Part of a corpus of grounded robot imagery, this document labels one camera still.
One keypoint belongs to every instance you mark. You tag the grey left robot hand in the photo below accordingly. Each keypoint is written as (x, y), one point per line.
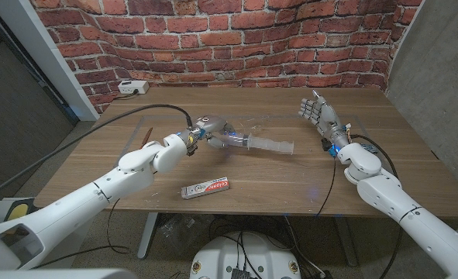
(211, 125)

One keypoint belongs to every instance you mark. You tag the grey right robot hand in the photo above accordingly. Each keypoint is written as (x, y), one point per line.
(327, 116)

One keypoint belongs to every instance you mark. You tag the large clear plastic syringe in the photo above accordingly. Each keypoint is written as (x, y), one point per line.
(267, 144)

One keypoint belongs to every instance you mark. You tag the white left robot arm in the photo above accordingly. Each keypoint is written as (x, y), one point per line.
(77, 201)

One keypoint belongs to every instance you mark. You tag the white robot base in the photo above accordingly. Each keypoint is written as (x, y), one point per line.
(221, 255)

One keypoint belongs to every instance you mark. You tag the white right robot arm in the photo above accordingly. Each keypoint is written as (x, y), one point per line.
(387, 193)

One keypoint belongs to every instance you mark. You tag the toothpaste box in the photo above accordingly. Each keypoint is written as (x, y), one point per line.
(205, 188)

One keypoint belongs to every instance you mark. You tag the red brown pen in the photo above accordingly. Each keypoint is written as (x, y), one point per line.
(147, 137)

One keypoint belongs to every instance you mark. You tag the clear plastic film piece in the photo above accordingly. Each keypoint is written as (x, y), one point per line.
(253, 126)

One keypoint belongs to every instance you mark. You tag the small grey crumpled object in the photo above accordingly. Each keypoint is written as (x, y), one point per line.
(368, 147)

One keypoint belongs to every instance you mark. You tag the red brick printed backdrop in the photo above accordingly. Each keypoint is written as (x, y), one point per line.
(228, 38)

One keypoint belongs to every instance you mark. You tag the white power strip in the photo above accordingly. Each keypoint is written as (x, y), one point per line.
(131, 87)

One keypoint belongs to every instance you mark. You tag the clear plastic bag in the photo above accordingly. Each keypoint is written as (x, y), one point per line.
(182, 232)

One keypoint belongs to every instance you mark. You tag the grey table leg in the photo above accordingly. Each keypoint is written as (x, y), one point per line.
(147, 236)
(345, 240)

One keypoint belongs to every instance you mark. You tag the dark grey door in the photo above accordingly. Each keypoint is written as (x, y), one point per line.
(11, 116)

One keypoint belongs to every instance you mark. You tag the yellow black floor pedal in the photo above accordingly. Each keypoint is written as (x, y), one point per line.
(17, 211)

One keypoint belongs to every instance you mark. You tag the white robot torso edge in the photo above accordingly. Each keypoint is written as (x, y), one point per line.
(58, 274)

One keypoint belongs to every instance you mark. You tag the white door frame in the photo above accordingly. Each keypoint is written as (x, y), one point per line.
(38, 46)

